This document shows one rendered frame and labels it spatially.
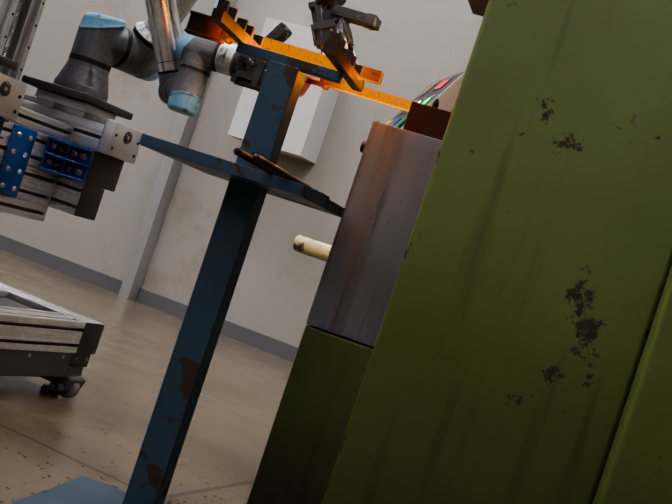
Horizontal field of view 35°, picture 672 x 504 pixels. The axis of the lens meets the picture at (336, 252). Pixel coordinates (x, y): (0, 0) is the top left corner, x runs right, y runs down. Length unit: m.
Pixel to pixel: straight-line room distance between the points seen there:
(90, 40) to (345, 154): 2.88
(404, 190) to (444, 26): 3.53
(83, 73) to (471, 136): 1.36
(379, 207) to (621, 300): 0.58
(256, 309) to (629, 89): 4.05
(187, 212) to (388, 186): 3.89
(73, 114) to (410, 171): 1.10
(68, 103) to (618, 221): 1.61
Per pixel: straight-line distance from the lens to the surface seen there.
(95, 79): 2.95
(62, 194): 2.88
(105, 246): 6.26
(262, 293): 5.72
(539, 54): 1.91
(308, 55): 2.11
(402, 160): 2.17
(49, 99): 2.97
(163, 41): 2.66
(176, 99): 2.54
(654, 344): 1.75
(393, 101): 2.41
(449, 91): 2.84
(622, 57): 1.90
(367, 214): 2.17
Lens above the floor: 0.63
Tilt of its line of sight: level
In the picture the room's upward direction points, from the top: 18 degrees clockwise
